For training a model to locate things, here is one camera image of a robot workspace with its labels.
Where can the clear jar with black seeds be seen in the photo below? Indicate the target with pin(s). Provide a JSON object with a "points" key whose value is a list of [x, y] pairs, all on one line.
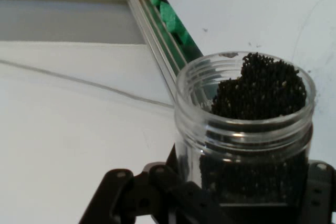
{"points": [[236, 142]]}

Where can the aluminium wall rail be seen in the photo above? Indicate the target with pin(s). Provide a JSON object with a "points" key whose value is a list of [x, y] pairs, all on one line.
{"points": [[160, 48]]}

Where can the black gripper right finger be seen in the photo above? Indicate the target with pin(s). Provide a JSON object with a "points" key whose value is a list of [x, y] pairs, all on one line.
{"points": [[320, 195]]}

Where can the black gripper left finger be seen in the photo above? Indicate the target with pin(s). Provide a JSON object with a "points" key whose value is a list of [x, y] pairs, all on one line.
{"points": [[147, 200]]}

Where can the green foam puzzle tile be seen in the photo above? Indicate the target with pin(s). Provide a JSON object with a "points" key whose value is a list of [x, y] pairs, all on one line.
{"points": [[173, 19]]}

